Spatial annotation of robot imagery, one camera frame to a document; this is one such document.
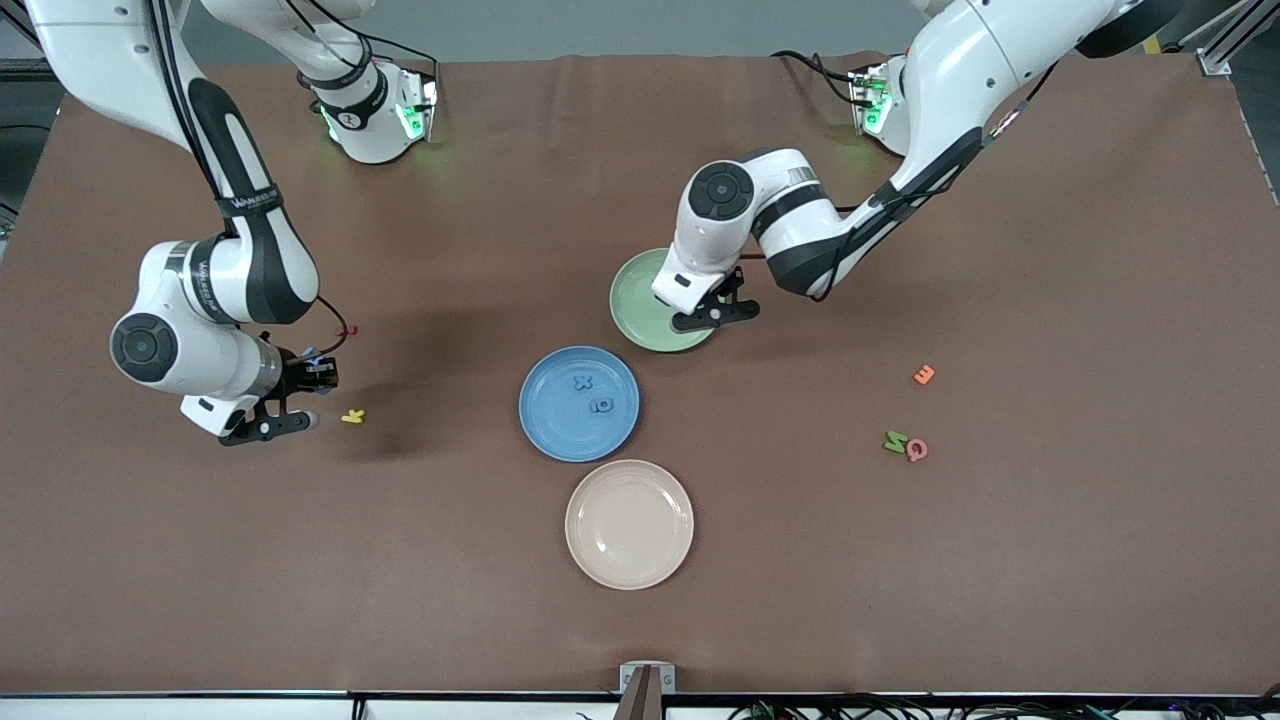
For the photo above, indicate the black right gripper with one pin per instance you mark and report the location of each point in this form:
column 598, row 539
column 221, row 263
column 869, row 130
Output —
column 296, row 372

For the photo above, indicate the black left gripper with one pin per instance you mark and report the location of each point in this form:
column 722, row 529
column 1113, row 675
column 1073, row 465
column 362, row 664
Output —
column 730, row 284

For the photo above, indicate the green foam letter N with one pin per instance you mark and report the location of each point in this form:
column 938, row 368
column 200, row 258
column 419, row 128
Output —
column 895, row 442

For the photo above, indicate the pink foam letter Q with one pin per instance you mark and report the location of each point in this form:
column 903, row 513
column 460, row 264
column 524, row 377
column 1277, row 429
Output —
column 909, row 451

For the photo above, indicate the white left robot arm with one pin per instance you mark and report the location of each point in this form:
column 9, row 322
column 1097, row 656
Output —
column 960, row 70

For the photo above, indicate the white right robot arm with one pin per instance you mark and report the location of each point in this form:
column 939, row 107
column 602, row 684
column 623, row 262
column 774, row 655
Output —
column 90, row 60

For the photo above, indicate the green plate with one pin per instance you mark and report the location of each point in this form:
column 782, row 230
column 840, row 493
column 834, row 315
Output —
column 635, row 310

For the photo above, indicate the orange foam letter E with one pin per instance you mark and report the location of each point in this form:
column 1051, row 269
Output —
column 924, row 376

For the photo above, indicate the brown table cover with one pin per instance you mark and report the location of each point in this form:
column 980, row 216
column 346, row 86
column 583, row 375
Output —
column 200, row 560

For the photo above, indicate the blue plate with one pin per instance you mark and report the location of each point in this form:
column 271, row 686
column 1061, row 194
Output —
column 560, row 430

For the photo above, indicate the beige plate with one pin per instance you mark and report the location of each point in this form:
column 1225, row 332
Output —
column 629, row 524

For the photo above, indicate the grey metal bracket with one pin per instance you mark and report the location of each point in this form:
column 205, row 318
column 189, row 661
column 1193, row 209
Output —
column 628, row 680

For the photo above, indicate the aluminium frame profile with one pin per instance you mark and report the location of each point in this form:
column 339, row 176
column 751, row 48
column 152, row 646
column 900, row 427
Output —
column 20, row 70
column 1215, row 60

